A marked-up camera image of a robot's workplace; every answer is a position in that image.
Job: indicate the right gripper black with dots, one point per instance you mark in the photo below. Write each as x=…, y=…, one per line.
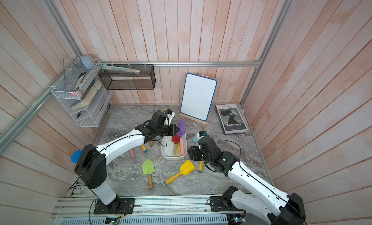
x=194, y=155

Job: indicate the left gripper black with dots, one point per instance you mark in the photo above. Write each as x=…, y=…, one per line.
x=172, y=131

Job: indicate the red shovel wooden handle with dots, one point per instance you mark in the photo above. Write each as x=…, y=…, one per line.
x=175, y=140

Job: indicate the white plastic storage box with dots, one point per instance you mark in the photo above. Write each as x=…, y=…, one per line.
x=169, y=150

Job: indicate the green trowel yellow handle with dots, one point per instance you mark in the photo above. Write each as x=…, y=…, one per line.
x=179, y=149

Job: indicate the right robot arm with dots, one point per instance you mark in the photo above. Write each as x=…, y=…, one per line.
x=266, y=202

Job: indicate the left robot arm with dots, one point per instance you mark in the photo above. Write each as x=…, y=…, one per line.
x=91, y=166

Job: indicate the all yellow plastic scoop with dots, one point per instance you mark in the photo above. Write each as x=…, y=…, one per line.
x=186, y=168

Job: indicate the light blue trowel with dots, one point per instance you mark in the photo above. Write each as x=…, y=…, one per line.
x=196, y=138

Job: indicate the wooden easel stand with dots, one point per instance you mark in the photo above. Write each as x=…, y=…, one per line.
x=204, y=123

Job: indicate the grey Twins story book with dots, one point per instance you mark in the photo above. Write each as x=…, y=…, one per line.
x=231, y=120

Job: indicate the pale green ruler tool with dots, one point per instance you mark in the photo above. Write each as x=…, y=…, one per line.
x=117, y=69

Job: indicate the blue lidded jar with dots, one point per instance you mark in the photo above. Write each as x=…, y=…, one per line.
x=75, y=156

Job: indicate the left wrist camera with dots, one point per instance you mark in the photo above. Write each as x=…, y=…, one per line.
x=170, y=115

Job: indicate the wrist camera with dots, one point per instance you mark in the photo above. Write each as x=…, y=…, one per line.
x=201, y=134
x=170, y=115

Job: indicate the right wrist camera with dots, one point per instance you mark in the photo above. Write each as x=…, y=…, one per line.
x=201, y=134

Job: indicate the green trowel wooden handle front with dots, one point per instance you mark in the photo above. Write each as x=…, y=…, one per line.
x=148, y=168

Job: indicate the whiteboard with blue frame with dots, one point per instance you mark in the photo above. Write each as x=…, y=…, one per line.
x=198, y=96

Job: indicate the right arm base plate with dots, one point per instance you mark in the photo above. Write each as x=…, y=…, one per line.
x=220, y=203

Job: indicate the black wire basket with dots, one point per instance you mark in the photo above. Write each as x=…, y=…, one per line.
x=145, y=80

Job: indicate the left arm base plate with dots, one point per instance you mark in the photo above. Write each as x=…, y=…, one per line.
x=118, y=206

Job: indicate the books on wire shelf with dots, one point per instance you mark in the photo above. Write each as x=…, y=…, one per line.
x=87, y=96

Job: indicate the white wire shelf rack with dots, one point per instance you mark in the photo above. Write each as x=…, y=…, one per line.
x=87, y=116

